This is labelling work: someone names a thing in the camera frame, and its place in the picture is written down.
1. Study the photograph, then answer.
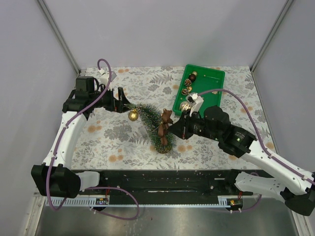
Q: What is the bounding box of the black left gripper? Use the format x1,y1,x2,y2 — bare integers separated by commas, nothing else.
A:
90,85,133,113

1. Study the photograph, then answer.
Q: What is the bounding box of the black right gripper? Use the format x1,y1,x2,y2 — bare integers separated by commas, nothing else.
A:
166,108,221,141

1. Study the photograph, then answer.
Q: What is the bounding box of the small green christmas tree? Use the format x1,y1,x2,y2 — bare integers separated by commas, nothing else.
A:
129,103,174,154

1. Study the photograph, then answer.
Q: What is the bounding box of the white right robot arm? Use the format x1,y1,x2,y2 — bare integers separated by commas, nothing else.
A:
168,106,315,216

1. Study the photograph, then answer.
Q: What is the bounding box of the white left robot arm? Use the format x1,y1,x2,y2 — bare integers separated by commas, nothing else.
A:
31,76,130,199

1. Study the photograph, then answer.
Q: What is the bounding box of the silver ribbed bauble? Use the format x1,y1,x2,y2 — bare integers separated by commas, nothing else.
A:
180,101,191,112

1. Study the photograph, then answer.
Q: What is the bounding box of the frosted pine cone lower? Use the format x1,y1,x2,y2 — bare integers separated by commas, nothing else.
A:
181,88,189,95

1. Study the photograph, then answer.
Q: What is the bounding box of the frosted pine cone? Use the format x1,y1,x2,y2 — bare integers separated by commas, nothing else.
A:
181,88,189,95
184,79,192,87

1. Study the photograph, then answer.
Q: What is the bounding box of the floral patterned table mat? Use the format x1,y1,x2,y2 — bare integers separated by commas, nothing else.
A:
72,66,274,170

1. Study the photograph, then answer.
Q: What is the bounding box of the frosted pine cone upper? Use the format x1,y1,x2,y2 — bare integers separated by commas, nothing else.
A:
184,79,192,87

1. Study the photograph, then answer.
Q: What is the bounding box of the green plastic tray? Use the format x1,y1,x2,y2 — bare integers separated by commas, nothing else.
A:
173,64,225,117

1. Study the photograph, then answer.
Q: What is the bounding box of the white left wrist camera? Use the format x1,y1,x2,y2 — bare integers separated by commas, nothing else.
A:
99,69,117,86

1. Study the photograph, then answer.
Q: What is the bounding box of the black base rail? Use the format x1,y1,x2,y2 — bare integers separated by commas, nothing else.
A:
77,169,283,206

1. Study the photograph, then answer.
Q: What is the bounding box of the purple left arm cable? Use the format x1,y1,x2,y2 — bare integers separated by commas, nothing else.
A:
46,58,141,220

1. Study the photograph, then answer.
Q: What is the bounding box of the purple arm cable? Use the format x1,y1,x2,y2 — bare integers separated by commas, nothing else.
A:
196,88,315,214
46,58,141,220

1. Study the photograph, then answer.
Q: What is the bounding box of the aluminium frame post left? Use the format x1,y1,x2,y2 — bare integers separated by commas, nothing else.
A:
36,0,81,75

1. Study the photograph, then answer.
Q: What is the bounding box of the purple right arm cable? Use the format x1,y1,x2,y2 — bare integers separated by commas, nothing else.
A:
196,88,315,214

